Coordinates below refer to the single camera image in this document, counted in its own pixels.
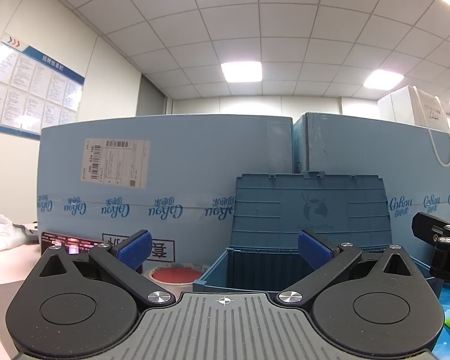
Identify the white plastic bag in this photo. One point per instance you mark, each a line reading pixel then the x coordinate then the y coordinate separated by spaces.
pixel 0 234

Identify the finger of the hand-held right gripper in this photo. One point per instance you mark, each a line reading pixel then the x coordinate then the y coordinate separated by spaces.
pixel 423 225

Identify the wall notice board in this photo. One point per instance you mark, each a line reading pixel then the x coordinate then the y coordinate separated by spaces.
pixel 30 86

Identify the small grey object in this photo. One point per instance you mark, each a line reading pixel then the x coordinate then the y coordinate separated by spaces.
pixel 28 232

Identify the large blue labelled cardboard box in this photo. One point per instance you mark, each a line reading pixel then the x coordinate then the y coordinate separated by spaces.
pixel 187 157

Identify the tape roll with red centre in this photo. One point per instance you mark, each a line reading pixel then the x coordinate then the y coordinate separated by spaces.
pixel 172 274

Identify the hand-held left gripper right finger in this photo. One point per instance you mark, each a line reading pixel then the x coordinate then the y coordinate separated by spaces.
pixel 315 250

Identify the blue plastic lidded crate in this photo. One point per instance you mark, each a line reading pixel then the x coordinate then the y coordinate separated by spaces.
pixel 277 202

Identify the dark printed box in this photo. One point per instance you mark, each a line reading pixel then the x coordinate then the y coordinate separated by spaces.
pixel 71 240

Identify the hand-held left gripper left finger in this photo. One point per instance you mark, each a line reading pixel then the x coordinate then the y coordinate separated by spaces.
pixel 134 252

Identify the white paper bag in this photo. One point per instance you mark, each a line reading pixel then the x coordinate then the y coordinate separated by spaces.
pixel 427 108

